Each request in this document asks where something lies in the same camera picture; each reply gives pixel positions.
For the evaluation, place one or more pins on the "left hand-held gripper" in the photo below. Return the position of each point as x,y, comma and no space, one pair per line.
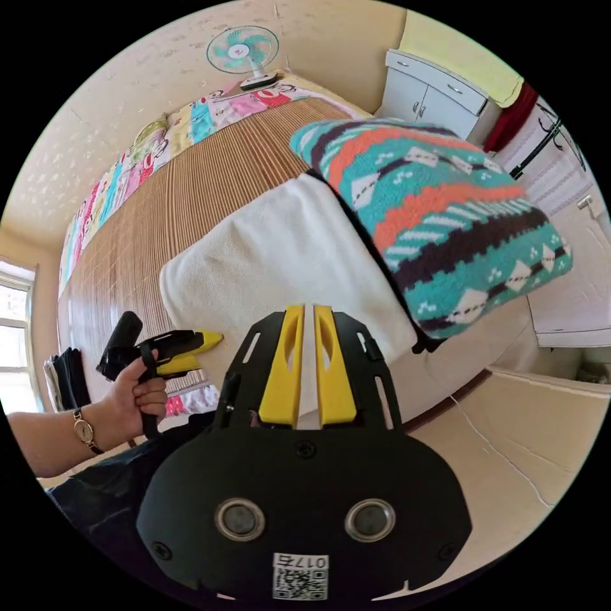
167,344

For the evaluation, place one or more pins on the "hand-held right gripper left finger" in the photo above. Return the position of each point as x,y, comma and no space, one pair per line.
282,377

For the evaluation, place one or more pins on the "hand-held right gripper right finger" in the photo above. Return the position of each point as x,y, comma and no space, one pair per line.
335,382

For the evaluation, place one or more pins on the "person's left forearm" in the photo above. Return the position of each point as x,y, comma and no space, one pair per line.
47,441

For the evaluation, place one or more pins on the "person's left hand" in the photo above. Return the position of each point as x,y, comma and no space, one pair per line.
125,405

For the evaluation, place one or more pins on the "pile of dark clothes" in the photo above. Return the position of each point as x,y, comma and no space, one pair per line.
71,377

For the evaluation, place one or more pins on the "bed with woven mat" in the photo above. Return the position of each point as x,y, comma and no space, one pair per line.
191,200

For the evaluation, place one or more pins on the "person's body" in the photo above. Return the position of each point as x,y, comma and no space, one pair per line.
110,496

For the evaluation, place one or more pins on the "window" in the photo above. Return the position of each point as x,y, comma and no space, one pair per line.
14,334

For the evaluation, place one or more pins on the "white cupboard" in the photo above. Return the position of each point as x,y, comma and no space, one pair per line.
441,102

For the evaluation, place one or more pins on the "green table fan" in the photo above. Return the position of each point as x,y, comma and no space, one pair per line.
241,50

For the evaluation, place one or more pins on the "black coat stand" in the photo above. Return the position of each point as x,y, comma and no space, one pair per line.
539,148

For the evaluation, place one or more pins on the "red cloth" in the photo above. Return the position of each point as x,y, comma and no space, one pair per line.
515,117

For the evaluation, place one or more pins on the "yellow-green cloth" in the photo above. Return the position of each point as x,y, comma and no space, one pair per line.
458,55

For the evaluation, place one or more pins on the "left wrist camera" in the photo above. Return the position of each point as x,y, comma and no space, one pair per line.
120,341

